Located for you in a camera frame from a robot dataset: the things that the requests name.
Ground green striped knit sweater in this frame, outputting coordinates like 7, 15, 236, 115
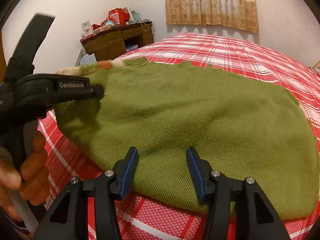
54, 57, 319, 219

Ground person left hand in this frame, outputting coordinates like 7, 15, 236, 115
1, 131, 50, 222

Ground red plaid bed sheet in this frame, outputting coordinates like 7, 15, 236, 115
39, 33, 319, 239

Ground white box on desk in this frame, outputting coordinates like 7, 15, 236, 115
81, 21, 93, 37

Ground brown wooden desk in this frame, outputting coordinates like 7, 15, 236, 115
80, 20, 154, 61

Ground books in desk shelf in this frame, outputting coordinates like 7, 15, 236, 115
126, 44, 138, 53

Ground red gift bag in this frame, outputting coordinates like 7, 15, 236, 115
108, 8, 130, 25

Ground beige window curtain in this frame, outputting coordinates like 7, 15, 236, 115
165, 0, 259, 34

